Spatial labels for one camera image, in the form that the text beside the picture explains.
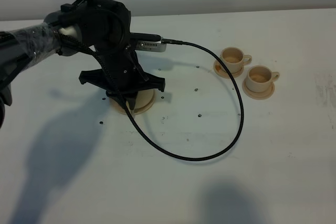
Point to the far beige cup saucer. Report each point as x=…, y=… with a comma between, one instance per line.
x=223, y=73

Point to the large beige teapot saucer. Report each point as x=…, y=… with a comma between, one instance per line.
x=142, y=105

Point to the near beige cup saucer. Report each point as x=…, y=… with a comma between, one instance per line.
x=259, y=95

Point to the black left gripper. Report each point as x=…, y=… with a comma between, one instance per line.
x=121, y=73

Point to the beige ceramic teapot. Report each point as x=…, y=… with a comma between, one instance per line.
x=144, y=93

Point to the far beige teacup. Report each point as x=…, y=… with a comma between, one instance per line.
x=234, y=59

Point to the beige teacup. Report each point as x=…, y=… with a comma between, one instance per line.
x=234, y=59
x=259, y=78

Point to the near beige teacup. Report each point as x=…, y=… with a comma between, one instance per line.
x=259, y=78

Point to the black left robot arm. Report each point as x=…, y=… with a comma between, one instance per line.
x=100, y=28

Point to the beige cup saucer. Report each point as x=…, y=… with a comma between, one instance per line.
x=259, y=95
x=223, y=73

